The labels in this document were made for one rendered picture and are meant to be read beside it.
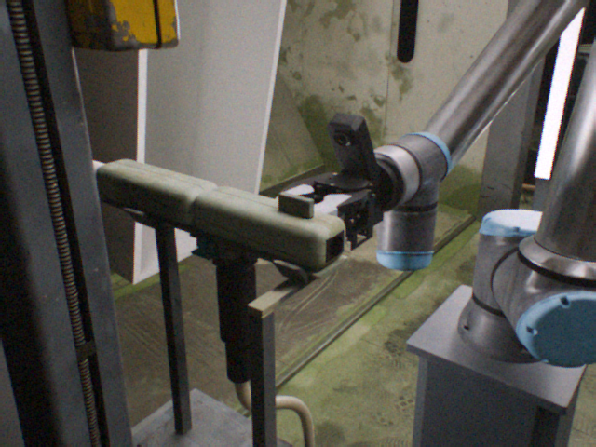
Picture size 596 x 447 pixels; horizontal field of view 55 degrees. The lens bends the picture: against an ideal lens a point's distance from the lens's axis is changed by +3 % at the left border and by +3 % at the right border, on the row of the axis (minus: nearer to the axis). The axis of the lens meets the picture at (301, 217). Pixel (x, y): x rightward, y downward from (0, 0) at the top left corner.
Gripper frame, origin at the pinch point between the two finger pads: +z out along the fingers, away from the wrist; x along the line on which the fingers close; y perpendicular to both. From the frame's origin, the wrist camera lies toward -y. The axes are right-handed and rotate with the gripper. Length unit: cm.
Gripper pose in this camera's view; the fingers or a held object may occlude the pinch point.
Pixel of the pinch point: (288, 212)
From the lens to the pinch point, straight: 62.9
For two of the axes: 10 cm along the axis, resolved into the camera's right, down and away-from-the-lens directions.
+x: -8.0, -2.3, 5.5
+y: 0.0, 9.2, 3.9
